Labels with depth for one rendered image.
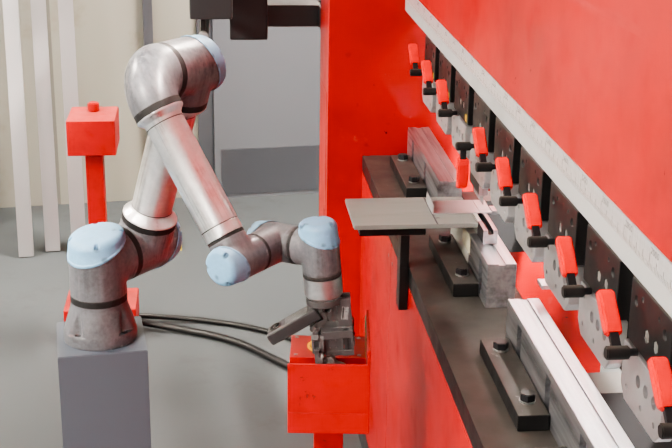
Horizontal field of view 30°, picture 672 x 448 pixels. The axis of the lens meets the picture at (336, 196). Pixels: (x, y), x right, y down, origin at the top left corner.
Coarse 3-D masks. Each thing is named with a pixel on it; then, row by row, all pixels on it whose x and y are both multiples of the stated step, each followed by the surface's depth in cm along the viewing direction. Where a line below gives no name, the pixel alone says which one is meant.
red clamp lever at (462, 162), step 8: (456, 144) 251; (464, 144) 251; (472, 144) 251; (464, 152) 251; (464, 160) 252; (456, 168) 253; (464, 168) 252; (456, 176) 254; (464, 176) 253; (456, 184) 254; (464, 184) 253
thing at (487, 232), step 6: (480, 216) 271; (486, 216) 268; (480, 222) 264; (486, 222) 267; (492, 222) 265; (480, 228) 263; (486, 228) 261; (492, 228) 261; (480, 234) 263; (486, 234) 260; (492, 234) 260; (486, 240) 260; (492, 240) 261
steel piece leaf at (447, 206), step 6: (426, 198) 277; (432, 204) 269; (438, 204) 275; (444, 204) 275; (450, 204) 275; (456, 204) 275; (462, 204) 275; (468, 204) 275; (474, 204) 275; (432, 210) 269; (438, 210) 271; (444, 210) 271; (450, 210) 271; (456, 210) 271; (462, 210) 271; (468, 210) 271; (474, 210) 271
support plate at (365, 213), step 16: (352, 208) 272; (368, 208) 272; (384, 208) 272; (400, 208) 272; (416, 208) 273; (352, 224) 265; (368, 224) 262; (384, 224) 262; (400, 224) 263; (416, 224) 263; (432, 224) 263; (448, 224) 263; (464, 224) 264
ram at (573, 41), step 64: (448, 0) 280; (512, 0) 221; (576, 0) 182; (640, 0) 155; (512, 64) 222; (576, 64) 183; (640, 64) 155; (512, 128) 223; (576, 128) 183; (640, 128) 156; (576, 192) 184; (640, 192) 156
